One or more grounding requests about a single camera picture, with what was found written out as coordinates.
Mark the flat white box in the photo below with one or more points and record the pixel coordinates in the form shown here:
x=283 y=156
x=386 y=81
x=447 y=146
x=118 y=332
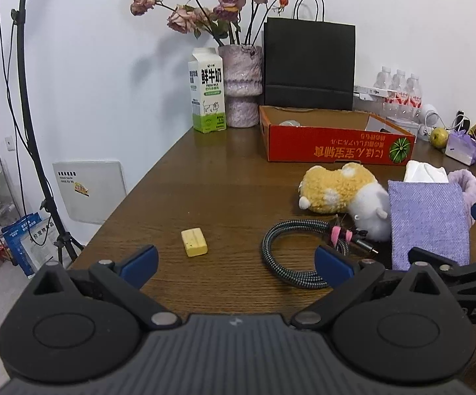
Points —
x=371 y=91

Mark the red cardboard box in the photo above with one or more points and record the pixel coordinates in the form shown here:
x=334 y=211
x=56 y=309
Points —
x=332 y=144

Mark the blue white package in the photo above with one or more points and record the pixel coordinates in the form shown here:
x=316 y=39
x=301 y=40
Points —
x=18 y=238

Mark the clear water bottle red label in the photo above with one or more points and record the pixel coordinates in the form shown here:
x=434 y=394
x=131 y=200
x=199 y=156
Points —
x=414 y=94
x=384 y=86
x=398 y=90

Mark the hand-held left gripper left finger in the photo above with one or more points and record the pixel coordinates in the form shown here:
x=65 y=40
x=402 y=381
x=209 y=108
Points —
x=139 y=261

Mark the black charger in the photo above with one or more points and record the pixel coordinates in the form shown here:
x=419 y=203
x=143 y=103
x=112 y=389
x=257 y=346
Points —
x=462 y=119

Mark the white round desk device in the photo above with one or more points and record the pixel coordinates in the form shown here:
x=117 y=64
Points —
x=429 y=113

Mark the green white milk carton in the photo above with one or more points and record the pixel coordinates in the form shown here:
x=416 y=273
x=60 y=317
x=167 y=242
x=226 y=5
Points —
x=207 y=90

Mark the clear plastic wrapper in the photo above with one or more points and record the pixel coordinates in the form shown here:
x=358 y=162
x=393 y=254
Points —
x=289 y=123

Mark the black paper bag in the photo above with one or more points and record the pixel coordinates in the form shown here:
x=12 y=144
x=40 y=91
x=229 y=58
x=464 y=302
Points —
x=308 y=66

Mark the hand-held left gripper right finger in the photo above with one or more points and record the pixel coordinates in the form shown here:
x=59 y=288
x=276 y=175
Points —
x=333 y=264

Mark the white wall outlet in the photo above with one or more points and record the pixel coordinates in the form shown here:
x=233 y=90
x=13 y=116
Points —
x=10 y=143

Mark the purple woven cloth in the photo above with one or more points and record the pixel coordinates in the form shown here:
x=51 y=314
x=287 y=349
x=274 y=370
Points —
x=427 y=218

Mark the yellow white plush toy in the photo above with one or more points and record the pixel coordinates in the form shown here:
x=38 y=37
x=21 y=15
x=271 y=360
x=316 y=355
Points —
x=336 y=185

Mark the fluffy purple headband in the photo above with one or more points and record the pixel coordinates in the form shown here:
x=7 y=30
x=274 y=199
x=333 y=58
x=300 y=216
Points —
x=466 y=183

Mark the black light stand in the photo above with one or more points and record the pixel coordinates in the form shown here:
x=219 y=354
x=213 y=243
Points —
x=26 y=103

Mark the white tissue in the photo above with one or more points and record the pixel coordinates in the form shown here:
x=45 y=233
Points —
x=425 y=171

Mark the small purple gift bag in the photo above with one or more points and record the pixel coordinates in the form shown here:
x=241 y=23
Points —
x=462 y=148

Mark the pink speckled vase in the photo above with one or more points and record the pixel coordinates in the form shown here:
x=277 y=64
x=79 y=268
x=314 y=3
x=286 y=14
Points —
x=240 y=86

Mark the green apple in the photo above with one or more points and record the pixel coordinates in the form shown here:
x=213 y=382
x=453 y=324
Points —
x=439 y=138

